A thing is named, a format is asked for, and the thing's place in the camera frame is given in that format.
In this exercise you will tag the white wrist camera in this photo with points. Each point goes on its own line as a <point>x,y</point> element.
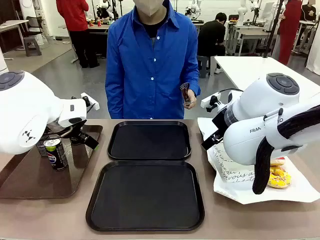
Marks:
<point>90,101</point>
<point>210,100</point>

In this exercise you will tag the person in blue shirt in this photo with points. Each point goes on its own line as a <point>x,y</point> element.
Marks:
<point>150,67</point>

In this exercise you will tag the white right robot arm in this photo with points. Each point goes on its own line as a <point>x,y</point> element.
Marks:
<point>260,110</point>

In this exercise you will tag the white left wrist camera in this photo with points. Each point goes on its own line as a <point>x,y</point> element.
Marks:
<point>90,101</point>

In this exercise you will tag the black tripod pole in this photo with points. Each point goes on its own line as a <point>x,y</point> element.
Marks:
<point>273,27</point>

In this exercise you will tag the person in red sweater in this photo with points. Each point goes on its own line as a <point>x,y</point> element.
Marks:
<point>75,25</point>

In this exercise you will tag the beige face mask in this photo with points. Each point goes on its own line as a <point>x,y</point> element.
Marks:
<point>149,7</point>

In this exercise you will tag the person's right forearm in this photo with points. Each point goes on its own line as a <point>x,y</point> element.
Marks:
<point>113,100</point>

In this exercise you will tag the black Pepsi can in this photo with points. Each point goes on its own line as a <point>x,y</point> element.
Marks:
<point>58,155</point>

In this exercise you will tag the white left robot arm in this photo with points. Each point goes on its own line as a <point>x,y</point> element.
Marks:
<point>30,105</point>

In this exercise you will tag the pink white frosted donut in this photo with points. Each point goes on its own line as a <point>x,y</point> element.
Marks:
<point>278,162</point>

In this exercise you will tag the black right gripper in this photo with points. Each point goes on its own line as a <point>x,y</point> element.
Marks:
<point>219,125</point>

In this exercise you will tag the black office chair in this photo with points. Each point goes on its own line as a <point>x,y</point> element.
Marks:
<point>35,25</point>

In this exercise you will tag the white side table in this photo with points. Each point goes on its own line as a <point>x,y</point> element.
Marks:
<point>245,70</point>

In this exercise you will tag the person's left hand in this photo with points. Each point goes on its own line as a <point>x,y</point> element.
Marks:
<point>192,100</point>

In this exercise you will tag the grey plastic stool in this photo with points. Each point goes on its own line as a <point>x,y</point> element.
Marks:
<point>32,46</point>

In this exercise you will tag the grey stool under seated person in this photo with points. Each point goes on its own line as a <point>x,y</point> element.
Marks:
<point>203,65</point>

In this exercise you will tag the seated person in black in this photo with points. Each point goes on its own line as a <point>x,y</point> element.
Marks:
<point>212,35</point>

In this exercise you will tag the black square tray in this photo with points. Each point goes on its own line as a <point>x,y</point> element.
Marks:
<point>145,197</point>
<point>149,140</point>

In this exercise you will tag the yellow frosted donut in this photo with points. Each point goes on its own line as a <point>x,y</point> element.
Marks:
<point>280,178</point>

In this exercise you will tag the brown plastic tray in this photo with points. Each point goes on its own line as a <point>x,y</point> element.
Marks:
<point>37,180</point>

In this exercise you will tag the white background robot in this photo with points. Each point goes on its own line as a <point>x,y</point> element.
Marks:
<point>242,12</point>
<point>193,8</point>

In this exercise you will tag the person's left forearm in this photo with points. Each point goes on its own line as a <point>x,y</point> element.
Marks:
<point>193,75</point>

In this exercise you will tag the person in red dress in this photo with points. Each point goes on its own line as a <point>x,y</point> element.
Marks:
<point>290,30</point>

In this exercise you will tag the dark metal tongs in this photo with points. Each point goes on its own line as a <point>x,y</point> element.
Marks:
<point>185,90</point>

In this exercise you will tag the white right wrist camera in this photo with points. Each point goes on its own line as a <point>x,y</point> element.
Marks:
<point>210,100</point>

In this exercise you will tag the white background work table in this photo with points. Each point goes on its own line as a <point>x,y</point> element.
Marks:
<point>250,32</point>

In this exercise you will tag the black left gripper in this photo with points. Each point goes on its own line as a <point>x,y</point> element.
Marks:
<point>77,131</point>

